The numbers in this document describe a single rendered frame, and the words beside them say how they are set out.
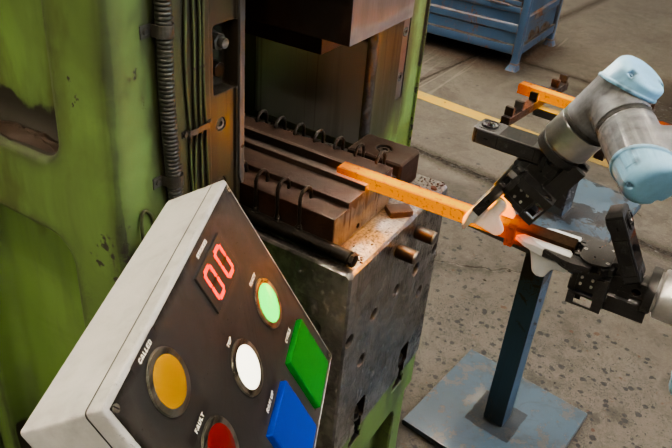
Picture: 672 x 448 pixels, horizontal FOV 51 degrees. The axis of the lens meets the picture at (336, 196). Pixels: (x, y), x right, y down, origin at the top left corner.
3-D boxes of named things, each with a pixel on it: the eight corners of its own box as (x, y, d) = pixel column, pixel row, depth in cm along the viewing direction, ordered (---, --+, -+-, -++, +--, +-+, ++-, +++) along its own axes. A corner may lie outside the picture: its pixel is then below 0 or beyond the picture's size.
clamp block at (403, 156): (416, 178, 141) (421, 149, 137) (397, 195, 134) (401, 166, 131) (365, 160, 146) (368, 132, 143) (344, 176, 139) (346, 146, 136)
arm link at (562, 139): (556, 116, 96) (573, 98, 102) (534, 138, 99) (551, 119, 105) (597, 155, 95) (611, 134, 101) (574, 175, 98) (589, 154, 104)
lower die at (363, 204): (388, 203, 132) (393, 163, 127) (331, 253, 117) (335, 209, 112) (215, 138, 149) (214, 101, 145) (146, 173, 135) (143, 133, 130)
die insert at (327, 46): (345, 44, 118) (348, 8, 115) (320, 55, 112) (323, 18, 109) (207, 6, 131) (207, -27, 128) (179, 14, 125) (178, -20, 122)
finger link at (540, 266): (505, 269, 110) (563, 290, 107) (512, 238, 107) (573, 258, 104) (511, 259, 113) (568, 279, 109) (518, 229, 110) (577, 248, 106)
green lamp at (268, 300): (290, 312, 80) (292, 282, 78) (266, 335, 77) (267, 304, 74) (268, 301, 81) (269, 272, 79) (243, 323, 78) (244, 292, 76)
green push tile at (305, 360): (329, 361, 86) (302, 317, 83) (321, 408, 80) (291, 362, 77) (316, 365, 87) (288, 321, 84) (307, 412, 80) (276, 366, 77)
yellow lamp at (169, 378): (203, 391, 60) (202, 353, 57) (164, 426, 56) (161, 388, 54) (175, 375, 61) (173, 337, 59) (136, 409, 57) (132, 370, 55)
